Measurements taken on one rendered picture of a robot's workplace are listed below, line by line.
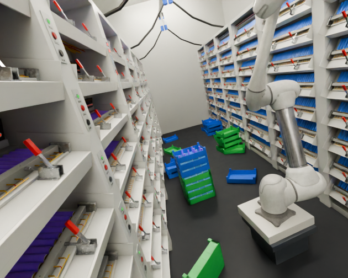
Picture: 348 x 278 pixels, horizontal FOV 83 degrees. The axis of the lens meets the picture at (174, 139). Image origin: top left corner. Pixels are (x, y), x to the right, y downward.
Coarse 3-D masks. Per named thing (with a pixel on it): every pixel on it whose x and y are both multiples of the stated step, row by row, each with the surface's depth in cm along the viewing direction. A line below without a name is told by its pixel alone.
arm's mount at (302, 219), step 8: (256, 200) 145; (240, 208) 141; (248, 208) 139; (256, 208) 137; (296, 208) 129; (248, 216) 133; (256, 216) 131; (296, 216) 123; (304, 216) 122; (312, 216) 121; (256, 224) 125; (264, 224) 123; (272, 224) 122; (288, 224) 119; (296, 224) 118; (304, 224) 119; (312, 224) 121; (264, 232) 118; (272, 232) 117; (280, 232) 116; (288, 232) 117; (296, 232) 119; (272, 240) 116
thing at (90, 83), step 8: (72, 64) 57; (80, 64) 73; (88, 72) 114; (96, 72) 114; (80, 80) 74; (88, 80) 75; (96, 80) 93; (104, 80) 100; (112, 80) 116; (80, 88) 61; (88, 88) 68; (96, 88) 77; (104, 88) 89; (112, 88) 104
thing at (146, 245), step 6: (144, 186) 137; (150, 186) 137; (144, 192) 136; (150, 192) 139; (150, 198) 132; (150, 210) 119; (144, 216) 114; (150, 216) 114; (144, 222) 109; (150, 222) 109; (144, 228) 104; (150, 228) 105; (150, 234) 100; (144, 240) 96; (150, 240) 97; (144, 246) 93; (150, 246) 93; (144, 252) 90; (150, 252) 90; (150, 258) 87; (150, 264) 80; (150, 270) 82
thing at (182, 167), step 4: (200, 160) 192; (204, 160) 193; (176, 164) 202; (180, 164) 189; (184, 164) 190; (188, 164) 191; (192, 164) 191; (196, 164) 192; (180, 168) 190; (184, 168) 191
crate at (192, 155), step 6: (198, 144) 207; (180, 150) 206; (186, 150) 208; (198, 150) 207; (204, 150) 191; (174, 156) 199; (186, 156) 188; (192, 156) 189; (198, 156) 191; (180, 162) 188
